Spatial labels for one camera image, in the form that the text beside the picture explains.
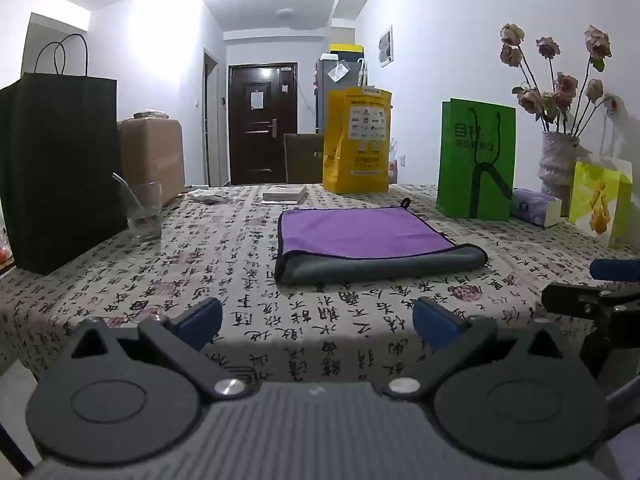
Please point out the side room doorway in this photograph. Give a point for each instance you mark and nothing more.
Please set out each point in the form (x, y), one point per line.
(211, 120)

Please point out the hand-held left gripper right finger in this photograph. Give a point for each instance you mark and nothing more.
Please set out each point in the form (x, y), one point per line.
(434, 321)

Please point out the purple and grey towel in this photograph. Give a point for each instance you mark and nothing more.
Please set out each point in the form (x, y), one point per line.
(360, 232)

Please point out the brown chair back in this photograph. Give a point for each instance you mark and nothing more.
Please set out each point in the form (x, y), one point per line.
(302, 157)

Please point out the white plastic bag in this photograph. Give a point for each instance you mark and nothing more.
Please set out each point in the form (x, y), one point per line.
(394, 157)

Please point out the clear drinking glass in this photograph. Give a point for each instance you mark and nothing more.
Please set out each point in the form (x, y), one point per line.
(145, 215)

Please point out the yellow-green gift bag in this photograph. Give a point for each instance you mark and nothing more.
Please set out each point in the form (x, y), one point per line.
(597, 200)

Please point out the crumpled white tissue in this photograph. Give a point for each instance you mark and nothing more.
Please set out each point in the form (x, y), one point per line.
(205, 195)

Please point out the brown cardboard box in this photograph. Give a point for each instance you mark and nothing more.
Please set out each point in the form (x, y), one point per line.
(152, 155)

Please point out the purple tissue box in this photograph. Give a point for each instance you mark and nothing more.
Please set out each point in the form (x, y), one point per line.
(535, 207)

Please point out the yellow and black box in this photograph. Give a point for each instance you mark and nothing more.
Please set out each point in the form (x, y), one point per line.
(345, 51)

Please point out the dark brown door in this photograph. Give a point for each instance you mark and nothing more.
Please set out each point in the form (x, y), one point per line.
(260, 145)

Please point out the grey refrigerator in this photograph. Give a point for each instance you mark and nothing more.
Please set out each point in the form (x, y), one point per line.
(327, 95)

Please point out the dried pink roses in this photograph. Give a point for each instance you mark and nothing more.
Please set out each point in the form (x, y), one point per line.
(555, 92)

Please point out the wrapped grey vase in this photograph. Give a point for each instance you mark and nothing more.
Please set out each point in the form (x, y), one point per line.
(557, 165)

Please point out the green paper bag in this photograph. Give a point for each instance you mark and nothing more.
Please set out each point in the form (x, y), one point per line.
(475, 160)

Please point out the clear straw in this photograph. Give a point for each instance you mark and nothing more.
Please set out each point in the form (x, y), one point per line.
(121, 186)

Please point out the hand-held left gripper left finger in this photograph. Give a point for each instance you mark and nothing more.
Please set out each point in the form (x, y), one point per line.
(201, 319)

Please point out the small white flat box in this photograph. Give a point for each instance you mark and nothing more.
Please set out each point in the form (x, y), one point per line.
(284, 193)

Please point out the black paper bag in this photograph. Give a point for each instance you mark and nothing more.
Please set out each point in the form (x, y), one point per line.
(55, 170)

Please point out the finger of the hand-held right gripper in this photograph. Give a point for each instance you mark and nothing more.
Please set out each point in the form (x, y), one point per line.
(590, 302)
(616, 269)

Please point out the white paper door notice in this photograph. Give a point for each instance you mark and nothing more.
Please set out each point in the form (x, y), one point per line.
(256, 100)

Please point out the yellow printed bag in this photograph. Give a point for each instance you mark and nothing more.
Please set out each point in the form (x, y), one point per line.
(357, 150)

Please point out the calligraphy printed tablecloth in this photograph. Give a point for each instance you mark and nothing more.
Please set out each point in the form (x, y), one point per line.
(215, 255)

